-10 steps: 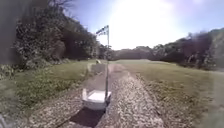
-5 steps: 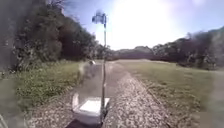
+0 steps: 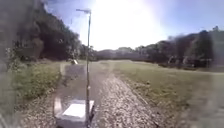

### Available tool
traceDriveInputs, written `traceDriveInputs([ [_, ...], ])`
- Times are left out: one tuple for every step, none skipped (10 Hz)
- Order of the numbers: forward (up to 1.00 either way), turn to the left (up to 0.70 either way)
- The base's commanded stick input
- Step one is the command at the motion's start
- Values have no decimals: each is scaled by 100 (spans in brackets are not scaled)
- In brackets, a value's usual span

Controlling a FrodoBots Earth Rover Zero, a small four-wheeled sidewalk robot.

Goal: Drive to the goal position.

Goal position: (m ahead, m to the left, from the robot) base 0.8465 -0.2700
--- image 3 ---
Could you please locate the grey gravel path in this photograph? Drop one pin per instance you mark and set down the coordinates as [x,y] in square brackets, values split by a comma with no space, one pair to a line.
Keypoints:
[120,103]

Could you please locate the wide dry grass field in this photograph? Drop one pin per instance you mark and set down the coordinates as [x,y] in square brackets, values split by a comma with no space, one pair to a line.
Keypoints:
[160,80]

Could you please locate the small robot with tall mast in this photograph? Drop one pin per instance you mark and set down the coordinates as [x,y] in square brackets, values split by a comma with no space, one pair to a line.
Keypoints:
[75,111]

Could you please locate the wood of dark trees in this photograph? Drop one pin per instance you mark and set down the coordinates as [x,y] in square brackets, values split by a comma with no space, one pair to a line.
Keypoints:
[50,36]

